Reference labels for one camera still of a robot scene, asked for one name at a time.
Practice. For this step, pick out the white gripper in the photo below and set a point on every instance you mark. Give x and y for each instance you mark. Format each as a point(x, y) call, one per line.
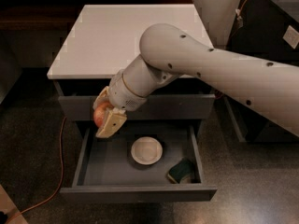
point(121, 92)

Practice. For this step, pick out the red apple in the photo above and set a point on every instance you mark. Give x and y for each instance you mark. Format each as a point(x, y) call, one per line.
point(99, 113)

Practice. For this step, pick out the grey drawer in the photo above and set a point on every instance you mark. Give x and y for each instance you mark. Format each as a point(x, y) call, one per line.
point(107, 173)
point(158, 107)

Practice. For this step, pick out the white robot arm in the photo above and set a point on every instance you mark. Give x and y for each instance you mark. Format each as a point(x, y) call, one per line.
point(268, 88)

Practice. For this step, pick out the grey top drawer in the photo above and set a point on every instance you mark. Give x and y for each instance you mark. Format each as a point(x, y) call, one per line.
point(158, 107)

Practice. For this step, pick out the grey drawer cabinet white top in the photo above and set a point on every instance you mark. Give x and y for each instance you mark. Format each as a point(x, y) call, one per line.
point(105, 39)

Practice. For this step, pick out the white ceramic bowl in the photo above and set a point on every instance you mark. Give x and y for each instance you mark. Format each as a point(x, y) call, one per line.
point(146, 150)

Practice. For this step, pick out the green yellow sponge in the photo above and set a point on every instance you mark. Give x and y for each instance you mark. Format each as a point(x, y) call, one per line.
point(181, 171)

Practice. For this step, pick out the dark wooden shelf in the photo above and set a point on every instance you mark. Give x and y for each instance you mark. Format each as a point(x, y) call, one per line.
point(42, 15)

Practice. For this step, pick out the black cabinet on right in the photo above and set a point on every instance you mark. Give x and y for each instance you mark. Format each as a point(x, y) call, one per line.
point(261, 35)

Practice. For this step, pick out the white wall outlet plate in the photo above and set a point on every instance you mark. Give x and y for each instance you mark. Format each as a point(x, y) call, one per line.
point(291, 36)

